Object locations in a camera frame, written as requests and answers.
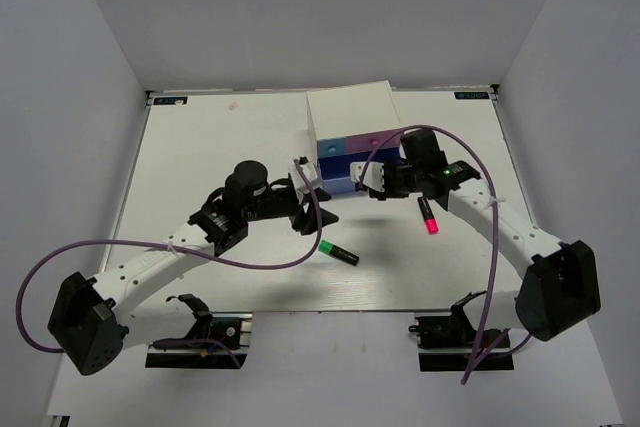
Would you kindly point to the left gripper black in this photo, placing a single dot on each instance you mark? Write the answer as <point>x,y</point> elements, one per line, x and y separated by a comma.
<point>305,223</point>

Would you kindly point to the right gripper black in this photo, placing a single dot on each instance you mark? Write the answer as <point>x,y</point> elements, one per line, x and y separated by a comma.
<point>389,193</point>

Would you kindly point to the green highlighter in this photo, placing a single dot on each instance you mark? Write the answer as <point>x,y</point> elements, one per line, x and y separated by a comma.
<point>338,253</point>

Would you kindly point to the pink highlighter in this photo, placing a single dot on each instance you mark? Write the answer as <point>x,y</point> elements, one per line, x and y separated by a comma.
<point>429,219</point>

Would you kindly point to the pink drawer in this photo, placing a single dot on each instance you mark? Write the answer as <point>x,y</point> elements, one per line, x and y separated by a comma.
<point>366,142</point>

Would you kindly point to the light blue drawer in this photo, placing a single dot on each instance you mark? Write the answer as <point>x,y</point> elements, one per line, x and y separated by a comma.
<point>331,147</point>

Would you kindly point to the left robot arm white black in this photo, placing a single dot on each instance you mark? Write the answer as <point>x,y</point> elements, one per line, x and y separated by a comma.
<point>94,319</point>

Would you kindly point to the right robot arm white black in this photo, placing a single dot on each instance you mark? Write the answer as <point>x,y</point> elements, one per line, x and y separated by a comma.
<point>559,284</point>

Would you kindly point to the white drawer cabinet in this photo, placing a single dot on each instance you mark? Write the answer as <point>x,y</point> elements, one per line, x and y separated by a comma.
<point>346,111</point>

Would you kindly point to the right table label sticker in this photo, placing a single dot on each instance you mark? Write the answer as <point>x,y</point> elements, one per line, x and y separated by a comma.
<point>471,95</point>

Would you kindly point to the table label sticker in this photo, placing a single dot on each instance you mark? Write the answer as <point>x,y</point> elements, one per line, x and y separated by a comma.
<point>170,101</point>
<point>471,95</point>

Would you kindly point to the left table label sticker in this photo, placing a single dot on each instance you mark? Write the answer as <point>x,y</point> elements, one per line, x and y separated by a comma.
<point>170,101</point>

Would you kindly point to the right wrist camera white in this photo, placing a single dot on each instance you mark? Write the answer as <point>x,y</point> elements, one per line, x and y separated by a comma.
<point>368,176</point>

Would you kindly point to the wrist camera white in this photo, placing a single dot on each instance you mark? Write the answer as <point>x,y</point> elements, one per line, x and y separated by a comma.
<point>305,178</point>
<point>368,176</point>

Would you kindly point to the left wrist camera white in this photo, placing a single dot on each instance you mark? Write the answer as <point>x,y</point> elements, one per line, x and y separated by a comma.
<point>305,178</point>

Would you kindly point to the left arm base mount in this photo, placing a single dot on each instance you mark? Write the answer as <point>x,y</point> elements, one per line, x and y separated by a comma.
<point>213,342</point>

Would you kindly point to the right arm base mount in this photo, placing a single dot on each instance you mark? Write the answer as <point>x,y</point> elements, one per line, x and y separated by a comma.
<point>445,344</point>

